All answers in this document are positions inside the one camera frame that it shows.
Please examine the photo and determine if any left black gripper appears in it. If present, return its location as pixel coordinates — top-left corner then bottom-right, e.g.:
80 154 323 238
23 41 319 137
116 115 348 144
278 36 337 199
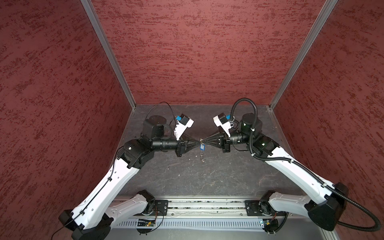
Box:
152 132 201 157

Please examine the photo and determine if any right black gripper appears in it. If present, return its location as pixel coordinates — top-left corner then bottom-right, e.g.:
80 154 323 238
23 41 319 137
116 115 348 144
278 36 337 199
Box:
203 126 253 153

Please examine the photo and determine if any small keys bunch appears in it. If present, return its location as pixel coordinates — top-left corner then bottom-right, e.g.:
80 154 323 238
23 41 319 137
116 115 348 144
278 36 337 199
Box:
200 151 206 163

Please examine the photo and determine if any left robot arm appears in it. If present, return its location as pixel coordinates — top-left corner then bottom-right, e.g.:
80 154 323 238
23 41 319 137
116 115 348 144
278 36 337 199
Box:
59 115 199 240

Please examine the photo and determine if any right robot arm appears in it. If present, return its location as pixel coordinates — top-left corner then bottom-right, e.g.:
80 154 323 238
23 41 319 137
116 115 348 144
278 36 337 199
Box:
212 113 349 231

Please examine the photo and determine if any left circuit board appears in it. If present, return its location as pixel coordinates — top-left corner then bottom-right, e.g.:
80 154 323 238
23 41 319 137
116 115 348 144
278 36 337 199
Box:
137 219 156 228

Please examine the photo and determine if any circuit board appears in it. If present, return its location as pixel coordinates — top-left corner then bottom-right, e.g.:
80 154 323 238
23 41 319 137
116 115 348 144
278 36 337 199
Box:
137 219 156 228
263 219 279 234

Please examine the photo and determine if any right circuit board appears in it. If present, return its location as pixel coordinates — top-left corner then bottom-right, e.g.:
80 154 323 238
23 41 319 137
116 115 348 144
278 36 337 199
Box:
263 219 279 234

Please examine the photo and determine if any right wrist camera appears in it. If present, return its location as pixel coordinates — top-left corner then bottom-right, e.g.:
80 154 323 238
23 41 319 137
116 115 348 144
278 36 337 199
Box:
213 113 235 137

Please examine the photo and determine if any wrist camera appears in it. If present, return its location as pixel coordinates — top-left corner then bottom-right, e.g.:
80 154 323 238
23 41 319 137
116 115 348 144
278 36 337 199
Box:
174 114 194 141
213 113 235 137

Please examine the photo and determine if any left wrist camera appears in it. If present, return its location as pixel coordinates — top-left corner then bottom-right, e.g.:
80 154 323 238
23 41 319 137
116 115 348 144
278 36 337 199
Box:
174 114 194 141

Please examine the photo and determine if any aluminium mounting rail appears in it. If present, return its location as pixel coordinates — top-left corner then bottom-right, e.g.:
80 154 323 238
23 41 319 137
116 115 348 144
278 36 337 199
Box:
113 196 319 219

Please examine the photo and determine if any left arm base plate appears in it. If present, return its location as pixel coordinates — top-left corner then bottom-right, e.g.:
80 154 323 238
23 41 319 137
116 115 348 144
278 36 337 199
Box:
150 200 169 216

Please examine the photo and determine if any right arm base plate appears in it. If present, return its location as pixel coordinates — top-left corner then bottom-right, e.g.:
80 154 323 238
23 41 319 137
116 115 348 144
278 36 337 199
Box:
245 200 263 217

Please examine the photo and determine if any white slotted cable duct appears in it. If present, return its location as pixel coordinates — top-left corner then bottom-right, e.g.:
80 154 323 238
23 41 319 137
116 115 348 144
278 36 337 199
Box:
115 219 264 232

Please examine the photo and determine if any black corrugated cable conduit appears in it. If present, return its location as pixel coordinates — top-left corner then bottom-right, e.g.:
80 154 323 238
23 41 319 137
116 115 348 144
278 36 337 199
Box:
229 97 382 232

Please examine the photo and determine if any left aluminium corner post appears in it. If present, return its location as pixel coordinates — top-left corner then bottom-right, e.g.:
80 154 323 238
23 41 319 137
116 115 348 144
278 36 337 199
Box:
81 0 137 110

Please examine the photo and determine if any aluminium corner post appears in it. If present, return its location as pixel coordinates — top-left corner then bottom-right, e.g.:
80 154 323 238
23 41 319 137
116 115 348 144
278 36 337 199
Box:
81 0 137 110
269 0 338 111

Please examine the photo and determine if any right aluminium corner post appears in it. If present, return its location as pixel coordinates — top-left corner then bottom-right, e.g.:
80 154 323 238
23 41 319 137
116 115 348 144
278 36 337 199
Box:
269 0 338 111

